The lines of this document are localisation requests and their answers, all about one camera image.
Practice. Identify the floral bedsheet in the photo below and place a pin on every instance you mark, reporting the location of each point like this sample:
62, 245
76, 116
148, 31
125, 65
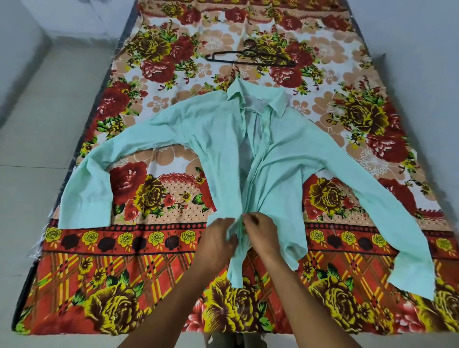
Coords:
107, 279

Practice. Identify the dark mattress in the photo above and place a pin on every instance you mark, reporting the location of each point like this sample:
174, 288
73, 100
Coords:
22, 304

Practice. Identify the black hanger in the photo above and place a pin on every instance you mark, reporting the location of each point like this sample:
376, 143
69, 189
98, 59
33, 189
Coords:
229, 61

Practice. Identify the mint green shirt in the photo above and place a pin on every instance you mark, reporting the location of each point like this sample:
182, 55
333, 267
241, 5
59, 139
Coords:
215, 136

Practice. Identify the person's left forearm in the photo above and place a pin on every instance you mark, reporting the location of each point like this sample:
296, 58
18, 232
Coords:
172, 312

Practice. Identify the person's olive shorts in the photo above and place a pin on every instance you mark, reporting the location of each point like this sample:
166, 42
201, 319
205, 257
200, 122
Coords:
233, 341

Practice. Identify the person's left hand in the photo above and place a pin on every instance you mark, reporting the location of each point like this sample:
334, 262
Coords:
215, 247

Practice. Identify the person's right hand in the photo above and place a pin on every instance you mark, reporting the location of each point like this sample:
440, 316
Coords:
263, 238

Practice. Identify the person's right forearm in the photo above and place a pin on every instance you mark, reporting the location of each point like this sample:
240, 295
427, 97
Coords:
308, 308

